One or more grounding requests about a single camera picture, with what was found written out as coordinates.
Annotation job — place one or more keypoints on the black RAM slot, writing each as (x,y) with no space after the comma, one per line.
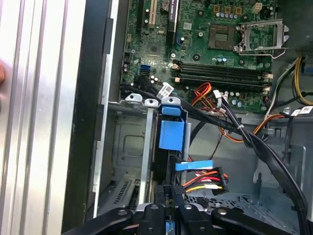
(220,66)
(220,78)
(220,83)
(220,71)

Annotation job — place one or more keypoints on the grey metal disk bay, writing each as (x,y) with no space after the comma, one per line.
(148,137)

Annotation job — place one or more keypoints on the metal socket cover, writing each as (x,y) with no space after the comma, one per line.
(280,34)

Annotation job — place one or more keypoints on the grey metal drive cage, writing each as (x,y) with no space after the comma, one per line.
(302,156)

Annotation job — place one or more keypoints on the blue board connector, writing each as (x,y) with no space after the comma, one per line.
(144,69)

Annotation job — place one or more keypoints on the black PC case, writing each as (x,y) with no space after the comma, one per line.
(83,98)

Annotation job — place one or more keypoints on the white expansion slot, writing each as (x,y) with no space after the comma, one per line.
(153,14)

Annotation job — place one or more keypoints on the hard disk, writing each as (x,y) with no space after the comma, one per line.
(171,134)

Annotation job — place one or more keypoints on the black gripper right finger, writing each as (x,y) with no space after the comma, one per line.
(193,222)

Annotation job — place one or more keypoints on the black expansion slot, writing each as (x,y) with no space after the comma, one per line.
(171,24)

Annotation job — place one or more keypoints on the green motherboard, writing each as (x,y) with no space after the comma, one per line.
(190,36)

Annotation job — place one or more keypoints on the grey power supply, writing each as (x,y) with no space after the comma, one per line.
(298,19)

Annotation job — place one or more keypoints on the person's hand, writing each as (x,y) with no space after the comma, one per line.
(2,73)

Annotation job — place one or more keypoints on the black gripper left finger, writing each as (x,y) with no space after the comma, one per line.
(151,220)

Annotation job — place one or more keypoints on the CPU socket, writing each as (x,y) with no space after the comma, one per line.
(221,36)

